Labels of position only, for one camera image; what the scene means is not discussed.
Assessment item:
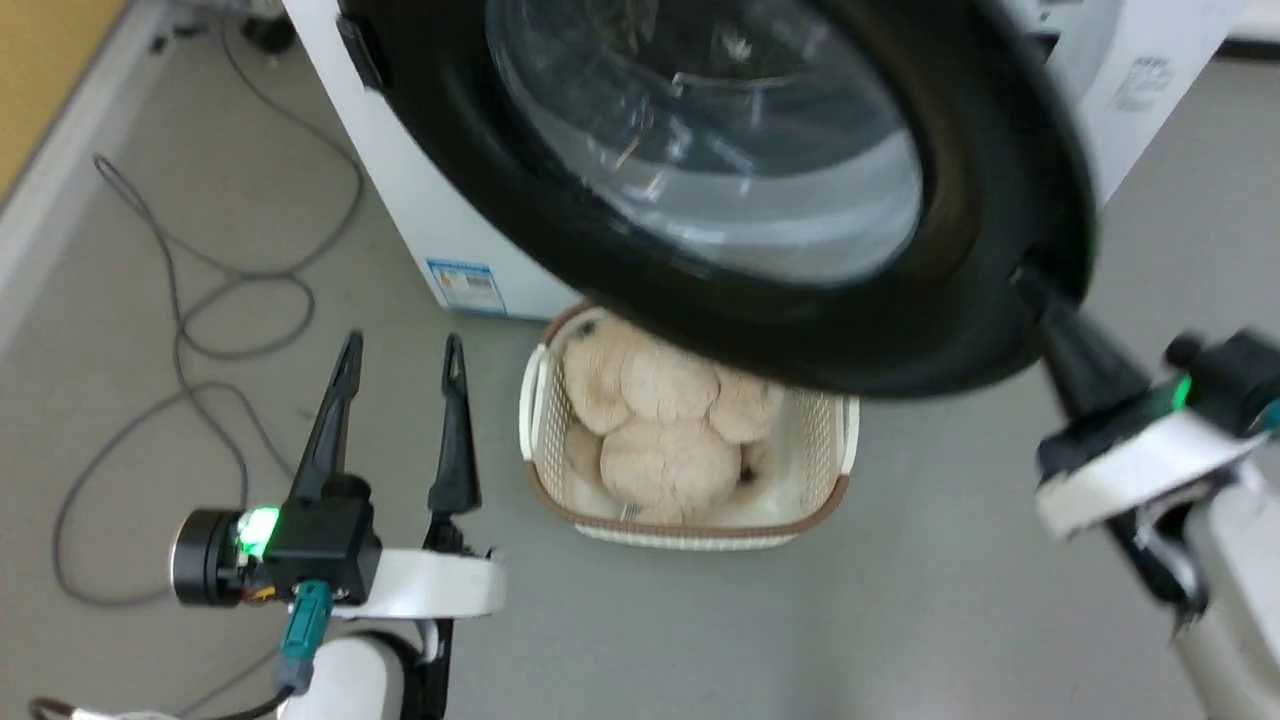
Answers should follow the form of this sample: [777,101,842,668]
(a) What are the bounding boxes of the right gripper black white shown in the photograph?
[1014,268,1280,542]

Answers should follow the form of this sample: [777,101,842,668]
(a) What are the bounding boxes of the white brown-rimmed laundry basket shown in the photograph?
[518,304,861,552]

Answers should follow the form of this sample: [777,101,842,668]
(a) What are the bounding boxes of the thin grey floor cable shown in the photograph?
[50,18,367,609]

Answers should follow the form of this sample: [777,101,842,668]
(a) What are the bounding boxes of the black power plug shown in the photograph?
[240,14,298,53]

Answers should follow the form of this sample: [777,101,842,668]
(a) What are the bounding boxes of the beige plush toy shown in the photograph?
[560,315,787,527]

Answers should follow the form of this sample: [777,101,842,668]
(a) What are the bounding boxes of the black cable with teal connector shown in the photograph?
[28,580,334,720]

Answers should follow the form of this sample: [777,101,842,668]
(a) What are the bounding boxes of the white washing machine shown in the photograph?
[280,0,1251,321]

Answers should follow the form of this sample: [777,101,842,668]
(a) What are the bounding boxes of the blue energy label sticker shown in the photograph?
[425,258,507,319]

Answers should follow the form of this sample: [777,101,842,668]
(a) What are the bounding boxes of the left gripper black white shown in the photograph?
[171,331,507,620]

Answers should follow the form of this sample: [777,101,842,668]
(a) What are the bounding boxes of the black round glass washer door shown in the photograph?
[335,0,1101,401]

